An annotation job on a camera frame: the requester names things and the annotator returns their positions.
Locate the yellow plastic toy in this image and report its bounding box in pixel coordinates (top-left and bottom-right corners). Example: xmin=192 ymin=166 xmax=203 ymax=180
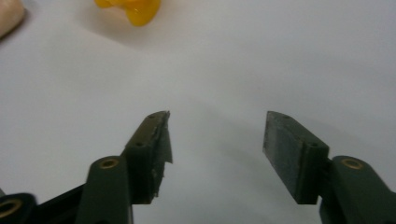
xmin=93 ymin=0 xmax=163 ymax=28

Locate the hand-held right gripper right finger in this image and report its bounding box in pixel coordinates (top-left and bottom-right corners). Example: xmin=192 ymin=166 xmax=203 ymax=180
xmin=262 ymin=110 xmax=396 ymax=224

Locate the beige rounded object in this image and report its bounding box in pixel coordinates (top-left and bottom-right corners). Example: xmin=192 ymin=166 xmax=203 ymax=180
xmin=0 ymin=0 xmax=26 ymax=39

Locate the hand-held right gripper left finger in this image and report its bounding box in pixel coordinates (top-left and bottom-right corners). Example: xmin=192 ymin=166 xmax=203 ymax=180
xmin=75 ymin=110 xmax=174 ymax=224

